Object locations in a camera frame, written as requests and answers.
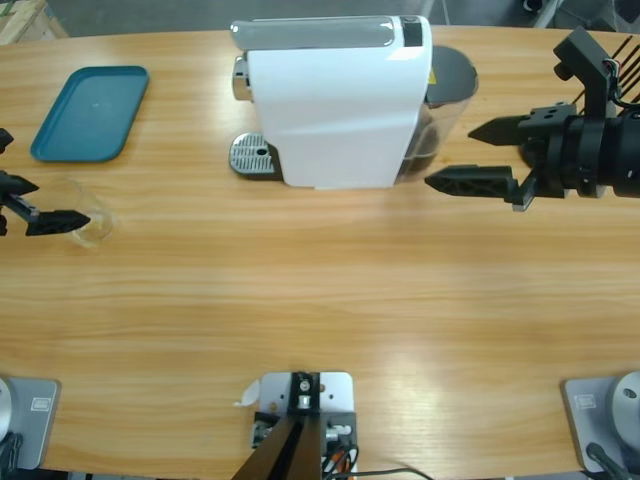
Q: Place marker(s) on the teal plastic tray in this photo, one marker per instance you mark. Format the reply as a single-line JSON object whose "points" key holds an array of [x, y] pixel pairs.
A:
{"points": [[90, 115]]}

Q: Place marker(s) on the clear glass cup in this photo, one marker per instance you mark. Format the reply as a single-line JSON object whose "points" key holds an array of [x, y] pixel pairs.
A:
{"points": [[100, 222]]}

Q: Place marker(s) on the white paper tag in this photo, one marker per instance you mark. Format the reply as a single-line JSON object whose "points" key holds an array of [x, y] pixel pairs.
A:
{"points": [[250, 395]]}

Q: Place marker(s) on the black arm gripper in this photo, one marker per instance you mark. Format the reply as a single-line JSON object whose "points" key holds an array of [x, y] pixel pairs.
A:
{"points": [[575, 160], [2, 225]]}

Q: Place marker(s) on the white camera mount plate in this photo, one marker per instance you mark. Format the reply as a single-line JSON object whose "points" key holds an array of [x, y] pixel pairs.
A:
{"points": [[335, 395]]}

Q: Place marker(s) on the dark grey bin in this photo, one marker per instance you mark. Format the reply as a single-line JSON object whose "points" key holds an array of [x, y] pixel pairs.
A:
{"points": [[625, 10]]}

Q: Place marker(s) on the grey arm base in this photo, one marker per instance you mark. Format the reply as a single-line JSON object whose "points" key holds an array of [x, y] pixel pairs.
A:
{"points": [[30, 415], [600, 415]]}

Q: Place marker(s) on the wooden crate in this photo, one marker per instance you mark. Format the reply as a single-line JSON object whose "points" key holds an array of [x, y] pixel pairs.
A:
{"points": [[25, 20]]}

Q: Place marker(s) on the clear water tank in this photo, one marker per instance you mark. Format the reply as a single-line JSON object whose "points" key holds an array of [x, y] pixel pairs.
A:
{"points": [[450, 75]]}

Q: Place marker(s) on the white capsule coffee machine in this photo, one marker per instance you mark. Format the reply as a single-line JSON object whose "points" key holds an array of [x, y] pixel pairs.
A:
{"points": [[325, 110]]}

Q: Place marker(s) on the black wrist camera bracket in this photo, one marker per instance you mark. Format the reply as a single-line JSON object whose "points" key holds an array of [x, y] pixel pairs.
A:
{"points": [[5, 142], [590, 60]]}

